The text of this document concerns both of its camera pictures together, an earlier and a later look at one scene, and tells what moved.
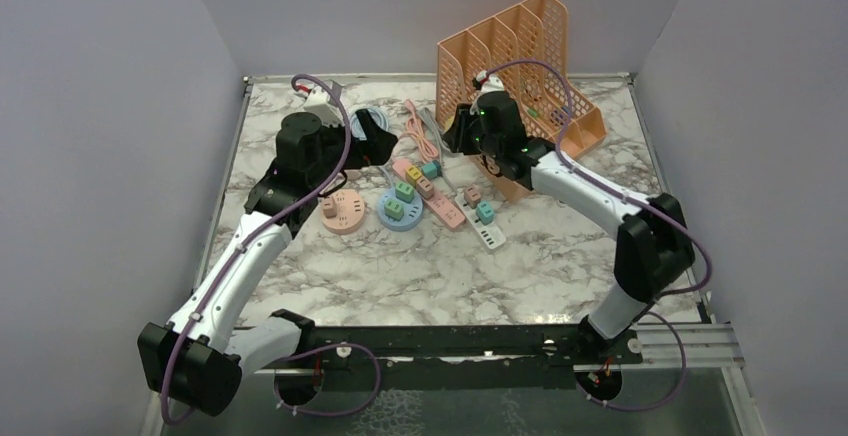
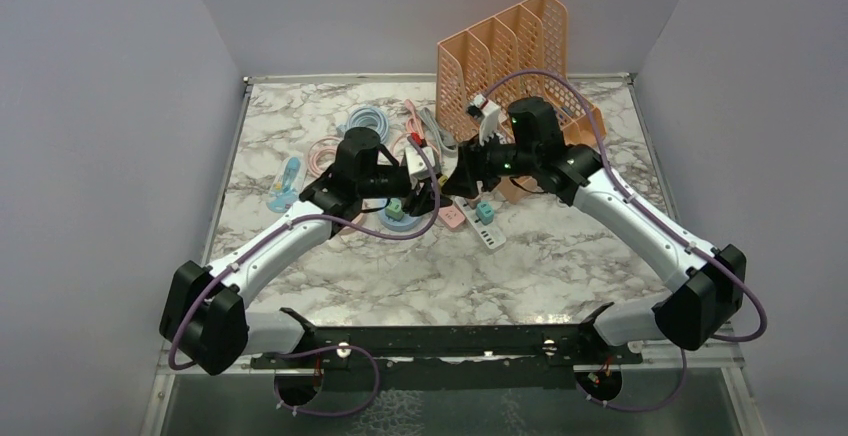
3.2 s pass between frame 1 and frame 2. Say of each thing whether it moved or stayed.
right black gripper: moved
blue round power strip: stayed
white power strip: stayed
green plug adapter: stayed
